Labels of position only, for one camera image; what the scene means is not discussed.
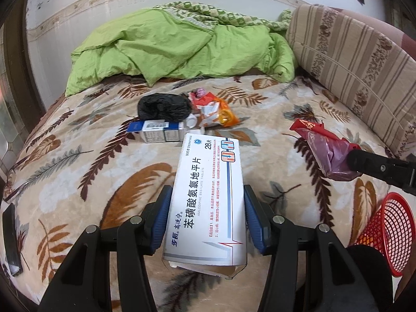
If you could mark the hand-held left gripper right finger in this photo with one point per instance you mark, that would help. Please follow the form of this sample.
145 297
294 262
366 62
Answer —
255 221

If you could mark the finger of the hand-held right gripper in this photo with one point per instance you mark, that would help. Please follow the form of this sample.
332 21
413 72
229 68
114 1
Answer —
364 164

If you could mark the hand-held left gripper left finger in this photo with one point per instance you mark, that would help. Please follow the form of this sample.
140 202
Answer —
161 221

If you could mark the purple plastic bag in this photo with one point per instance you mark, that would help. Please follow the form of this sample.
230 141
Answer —
328 156

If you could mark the long white medicine box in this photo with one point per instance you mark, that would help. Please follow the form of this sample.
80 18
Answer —
208 201

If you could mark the red and pink plastic bag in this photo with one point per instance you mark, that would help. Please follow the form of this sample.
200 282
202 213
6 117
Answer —
305 126

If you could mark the red mesh basket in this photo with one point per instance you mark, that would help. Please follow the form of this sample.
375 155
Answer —
386 230

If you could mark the blue and white medicine box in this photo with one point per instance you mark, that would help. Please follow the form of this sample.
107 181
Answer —
152 125

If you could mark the white spray bottle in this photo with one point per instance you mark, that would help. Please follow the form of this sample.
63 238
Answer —
192 122

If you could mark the small white medicine box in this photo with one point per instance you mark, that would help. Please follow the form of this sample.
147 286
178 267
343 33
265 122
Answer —
156 136

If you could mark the leaf-print blanket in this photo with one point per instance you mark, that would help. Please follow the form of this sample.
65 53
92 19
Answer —
97 156

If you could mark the striped floral cushion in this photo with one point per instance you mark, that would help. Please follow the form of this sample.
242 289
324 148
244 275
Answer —
357 65

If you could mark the orange snack wrapper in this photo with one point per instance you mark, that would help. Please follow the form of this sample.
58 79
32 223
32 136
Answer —
224 117

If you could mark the black plastic bag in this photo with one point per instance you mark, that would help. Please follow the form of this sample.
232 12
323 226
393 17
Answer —
162 107

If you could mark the pink candy wrapper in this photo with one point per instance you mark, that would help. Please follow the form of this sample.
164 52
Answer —
200 92

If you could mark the black phone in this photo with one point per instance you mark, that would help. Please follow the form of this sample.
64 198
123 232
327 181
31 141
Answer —
11 240

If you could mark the eyeglasses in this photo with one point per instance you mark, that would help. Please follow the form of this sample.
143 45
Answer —
7 182

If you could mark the green quilt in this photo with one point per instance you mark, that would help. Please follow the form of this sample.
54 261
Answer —
162 45

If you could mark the patterned glass door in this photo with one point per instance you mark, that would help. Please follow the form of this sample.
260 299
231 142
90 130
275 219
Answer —
9 110

